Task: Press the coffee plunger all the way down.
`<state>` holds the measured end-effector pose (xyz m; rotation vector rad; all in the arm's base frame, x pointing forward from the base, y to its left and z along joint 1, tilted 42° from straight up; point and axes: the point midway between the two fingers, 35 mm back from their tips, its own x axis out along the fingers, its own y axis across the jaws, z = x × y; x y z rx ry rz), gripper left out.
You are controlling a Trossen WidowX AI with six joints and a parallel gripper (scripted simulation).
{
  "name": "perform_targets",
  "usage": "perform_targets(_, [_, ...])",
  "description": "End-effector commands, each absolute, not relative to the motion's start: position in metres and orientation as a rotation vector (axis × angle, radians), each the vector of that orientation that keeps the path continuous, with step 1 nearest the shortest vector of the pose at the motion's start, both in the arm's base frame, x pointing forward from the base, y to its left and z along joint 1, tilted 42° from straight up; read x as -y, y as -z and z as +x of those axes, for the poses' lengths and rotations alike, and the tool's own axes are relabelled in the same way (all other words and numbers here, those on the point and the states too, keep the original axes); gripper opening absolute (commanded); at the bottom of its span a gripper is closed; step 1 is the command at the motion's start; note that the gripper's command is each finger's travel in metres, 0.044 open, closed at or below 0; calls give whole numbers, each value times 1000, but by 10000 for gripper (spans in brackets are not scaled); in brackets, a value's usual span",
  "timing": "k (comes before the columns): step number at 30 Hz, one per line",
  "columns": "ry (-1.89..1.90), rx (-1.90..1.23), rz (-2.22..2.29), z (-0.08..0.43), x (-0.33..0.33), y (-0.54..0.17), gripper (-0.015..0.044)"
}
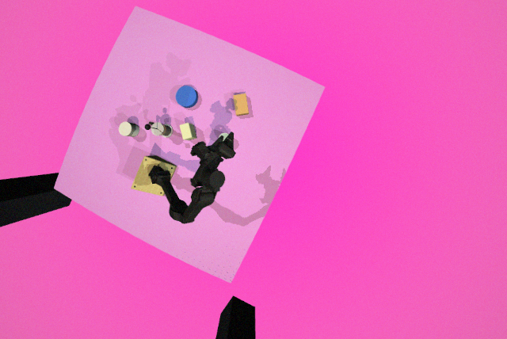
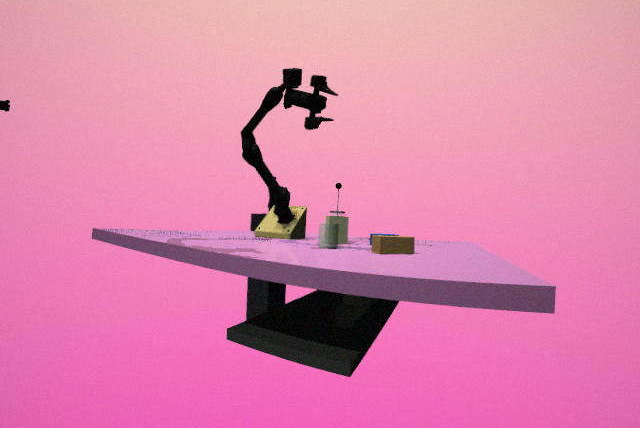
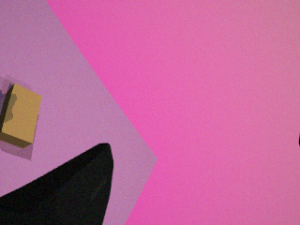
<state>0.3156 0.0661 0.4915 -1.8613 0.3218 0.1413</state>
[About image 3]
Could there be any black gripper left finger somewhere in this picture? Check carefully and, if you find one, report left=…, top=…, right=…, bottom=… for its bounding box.
left=0, top=142, right=113, bottom=225

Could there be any brown rectangular block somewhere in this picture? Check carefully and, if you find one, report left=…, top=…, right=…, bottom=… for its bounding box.
left=0, top=83, right=42, bottom=147

